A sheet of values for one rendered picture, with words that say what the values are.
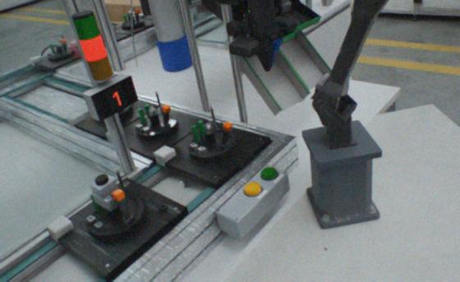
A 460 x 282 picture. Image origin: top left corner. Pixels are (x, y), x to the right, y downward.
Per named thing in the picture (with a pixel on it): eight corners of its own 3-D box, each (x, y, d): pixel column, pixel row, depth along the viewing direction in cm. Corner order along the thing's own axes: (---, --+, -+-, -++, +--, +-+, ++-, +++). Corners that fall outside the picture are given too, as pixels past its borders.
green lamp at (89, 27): (104, 34, 96) (98, 13, 94) (86, 41, 93) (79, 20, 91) (93, 32, 99) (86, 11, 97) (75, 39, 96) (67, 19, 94)
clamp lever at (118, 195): (133, 216, 95) (123, 190, 91) (126, 222, 94) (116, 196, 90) (123, 211, 97) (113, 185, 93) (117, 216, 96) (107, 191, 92)
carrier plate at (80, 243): (189, 213, 100) (186, 205, 99) (108, 283, 86) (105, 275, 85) (128, 182, 115) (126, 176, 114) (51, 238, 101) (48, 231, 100)
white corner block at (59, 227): (77, 233, 101) (71, 220, 99) (60, 245, 98) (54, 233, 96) (66, 225, 104) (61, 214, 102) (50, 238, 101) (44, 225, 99)
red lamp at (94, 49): (111, 54, 99) (104, 34, 96) (94, 62, 96) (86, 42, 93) (99, 52, 102) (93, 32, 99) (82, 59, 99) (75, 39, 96)
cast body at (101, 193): (126, 201, 96) (117, 177, 93) (110, 212, 94) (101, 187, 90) (105, 189, 101) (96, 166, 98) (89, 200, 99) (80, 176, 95)
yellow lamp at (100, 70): (117, 73, 101) (111, 54, 99) (100, 81, 98) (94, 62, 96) (105, 71, 104) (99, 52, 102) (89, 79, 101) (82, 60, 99)
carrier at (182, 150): (271, 143, 120) (266, 105, 114) (217, 190, 106) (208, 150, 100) (210, 125, 136) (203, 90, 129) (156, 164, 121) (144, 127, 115)
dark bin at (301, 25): (319, 22, 132) (326, 2, 127) (291, 35, 126) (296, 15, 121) (259, -20, 145) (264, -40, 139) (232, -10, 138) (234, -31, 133)
